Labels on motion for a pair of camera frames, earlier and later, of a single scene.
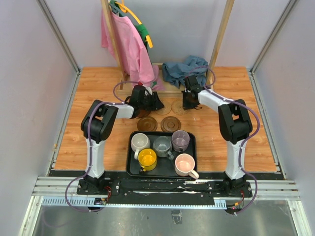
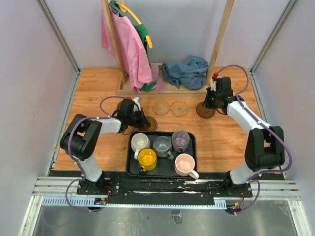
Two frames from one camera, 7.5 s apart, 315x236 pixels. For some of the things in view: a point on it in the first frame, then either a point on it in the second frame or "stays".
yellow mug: (147, 159) stays
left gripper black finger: (155, 103) to (144, 122)
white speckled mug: (139, 141) stays
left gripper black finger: (160, 105) to (145, 123)
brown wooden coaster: (170, 124) to (204, 111)
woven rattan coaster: (167, 108) stays
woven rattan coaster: (177, 107) stays
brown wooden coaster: (147, 123) stays
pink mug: (184, 165) stays
